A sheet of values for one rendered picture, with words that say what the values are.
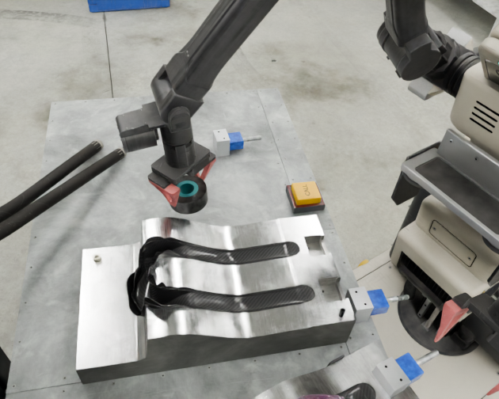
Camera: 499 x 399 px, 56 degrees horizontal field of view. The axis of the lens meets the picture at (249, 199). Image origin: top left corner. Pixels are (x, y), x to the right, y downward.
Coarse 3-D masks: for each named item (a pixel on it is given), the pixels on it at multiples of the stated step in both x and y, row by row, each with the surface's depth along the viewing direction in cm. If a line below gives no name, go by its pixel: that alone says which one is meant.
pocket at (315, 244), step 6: (318, 234) 100; (306, 240) 101; (312, 240) 101; (318, 240) 101; (312, 246) 101; (318, 246) 101; (324, 246) 100; (312, 252) 100; (318, 252) 100; (324, 252) 99
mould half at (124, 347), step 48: (144, 240) 91; (192, 240) 94; (240, 240) 99; (288, 240) 98; (96, 288) 91; (240, 288) 90; (96, 336) 85; (144, 336) 84; (192, 336) 80; (240, 336) 83; (288, 336) 86; (336, 336) 90
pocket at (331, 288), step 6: (324, 282) 93; (330, 282) 94; (336, 282) 94; (324, 288) 94; (330, 288) 94; (336, 288) 94; (324, 294) 93; (330, 294) 93; (336, 294) 93; (342, 294) 92; (330, 300) 92; (336, 300) 92; (342, 300) 91
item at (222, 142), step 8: (216, 136) 126; (224, 136) 126; (232, 136) 128; (240, 136) 129; (256, 136) 130; (216, 144) 126; (224, 144) 126; (232, 144) 127; (240, 144) 128; (216, 152) 127; (224, 152) 128
